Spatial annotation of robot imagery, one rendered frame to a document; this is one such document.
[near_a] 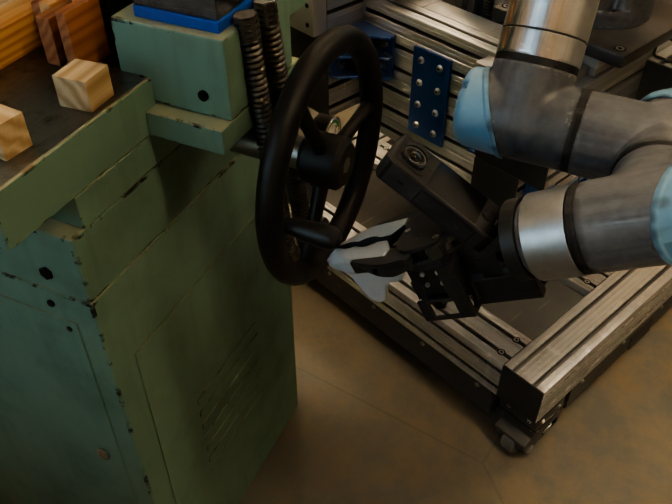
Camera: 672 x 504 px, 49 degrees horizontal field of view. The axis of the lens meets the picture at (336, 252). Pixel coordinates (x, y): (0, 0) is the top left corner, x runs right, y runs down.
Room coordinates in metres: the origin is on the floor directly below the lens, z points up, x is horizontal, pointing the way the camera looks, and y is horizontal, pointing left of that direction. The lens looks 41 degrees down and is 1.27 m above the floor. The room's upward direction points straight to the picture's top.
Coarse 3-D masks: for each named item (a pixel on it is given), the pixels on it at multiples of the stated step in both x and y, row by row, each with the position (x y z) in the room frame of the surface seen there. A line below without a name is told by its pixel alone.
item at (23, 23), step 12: (12, 12) 0.77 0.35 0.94; (24, 12) 0.77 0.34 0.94; (0, 24) 0.74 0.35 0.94; (12, 24) 0.75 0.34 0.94; (24, 24) 0.76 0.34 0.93; (36, 24) 0.77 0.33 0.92; (0, 36) 0.73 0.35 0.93; (12, 36) 0.74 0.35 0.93; (24, 36) 0.76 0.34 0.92; (36, 36) 0.77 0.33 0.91; (0, 48) 0.72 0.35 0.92; (12, 48) 0.74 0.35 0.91; (24, 48) 0.75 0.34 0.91; (0, 60) 0.72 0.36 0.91; (12, 60) 0.73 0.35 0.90
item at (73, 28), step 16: (80, 0) 0.74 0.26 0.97; (96, 0) 0.75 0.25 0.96; (64, 16) 0.70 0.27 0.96; (80, 16) 0.72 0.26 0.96; (96, 16) 0.74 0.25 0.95; (64, 32) 0.71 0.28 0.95; (80, 32) 0.72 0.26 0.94; (96, 32) 0.74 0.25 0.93; (64, 48) 0.71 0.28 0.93; (80, 48) 0.71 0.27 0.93; (96, 48) 0.73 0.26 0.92
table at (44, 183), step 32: (32, 64) 0.73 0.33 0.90; (64, 64) 0.73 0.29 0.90; (0, 96) 0.66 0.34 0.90; (32, 96) 0.66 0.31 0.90; (128, 96) 0.66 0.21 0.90; (32, 128) 0.60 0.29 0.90; (64, 128) 0.60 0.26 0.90; (96, 128) 0.61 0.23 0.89; (128, 128) 0.65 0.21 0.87; (160, 128) 0.67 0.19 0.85; (192, 128) 0.66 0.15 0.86; (224, 128) 0.65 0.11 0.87; (0, 160) 0.55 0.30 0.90; (32, 160) 0.55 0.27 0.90; (64, 160) 0.57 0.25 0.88; (96, 160) 0.61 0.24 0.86; (0, 192) 0.50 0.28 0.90; (32, 192) 0.53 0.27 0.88; (64, 192) 0.56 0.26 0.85; (0, 224) 0.49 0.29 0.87; (32, 224) 0.52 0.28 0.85
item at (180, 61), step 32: (288, 0) 0.78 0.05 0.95; (128, 32) 0.71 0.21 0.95; (160, 32) 0.69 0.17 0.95; (192, 32) 0.68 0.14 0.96; (224, 32) 0.68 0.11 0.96; (288, 32) 0.78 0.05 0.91; (128, 64) 0.71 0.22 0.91; (160, 64) 0.69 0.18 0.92; (192, 64) 0.68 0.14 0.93; (224, 64) 0.66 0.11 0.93; (288, 64) 0.78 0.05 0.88; (160, 96) 0.70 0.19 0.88; (192, 96) 0.68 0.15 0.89; (224, 96) 0.66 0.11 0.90
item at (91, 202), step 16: (144, 144) 0.67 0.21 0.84; (160, 144) 0.70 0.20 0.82; (176, 144) 0.72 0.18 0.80; (128, 160) 0.64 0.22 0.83; (144, 160) 0.67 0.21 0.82; (160, 160) 0.69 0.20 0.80; (112, 176) 0.62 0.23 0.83; (128, 176) 0.64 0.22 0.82; (80, 192) 0.58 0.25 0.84; (96, 192) 0.60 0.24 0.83; (112, 192) 0.61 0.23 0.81; (64, 208) 0.58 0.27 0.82; (80, 208) 0.57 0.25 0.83; (96, 208) 0.59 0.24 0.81; (80, 224) 0.57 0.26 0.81
